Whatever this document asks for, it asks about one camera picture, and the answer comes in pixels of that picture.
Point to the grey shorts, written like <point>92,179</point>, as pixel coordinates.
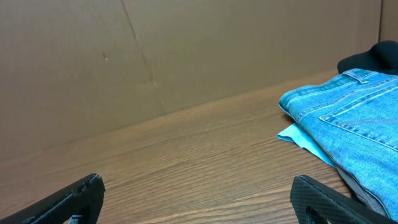
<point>365,196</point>

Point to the blue denim jeans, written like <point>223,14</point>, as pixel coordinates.
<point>353,118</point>

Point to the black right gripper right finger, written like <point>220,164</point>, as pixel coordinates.
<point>315,203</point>

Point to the light blue cloth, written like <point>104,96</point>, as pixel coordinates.
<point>295,134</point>

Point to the black garment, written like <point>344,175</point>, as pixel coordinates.
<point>381,57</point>

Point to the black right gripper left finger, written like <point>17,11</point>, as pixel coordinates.
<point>79,202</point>

